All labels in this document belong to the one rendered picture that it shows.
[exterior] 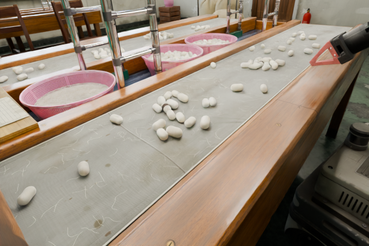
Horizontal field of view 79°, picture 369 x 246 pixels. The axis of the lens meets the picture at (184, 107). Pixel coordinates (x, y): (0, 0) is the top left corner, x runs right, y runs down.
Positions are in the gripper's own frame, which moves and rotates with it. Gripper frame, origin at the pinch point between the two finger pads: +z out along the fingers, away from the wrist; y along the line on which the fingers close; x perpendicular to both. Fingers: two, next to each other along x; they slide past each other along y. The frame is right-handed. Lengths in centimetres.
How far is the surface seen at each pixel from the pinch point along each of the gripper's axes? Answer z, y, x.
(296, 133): -0.7, 30.4, 8.5
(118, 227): 11, 63, 3
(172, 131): 15.4, 43.8, -3.7
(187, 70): 30.1, 14.9, -18.4
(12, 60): 83, 50, -63
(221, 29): 53, -55, -41
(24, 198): 21, 70, -7
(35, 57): 83, 41, -62
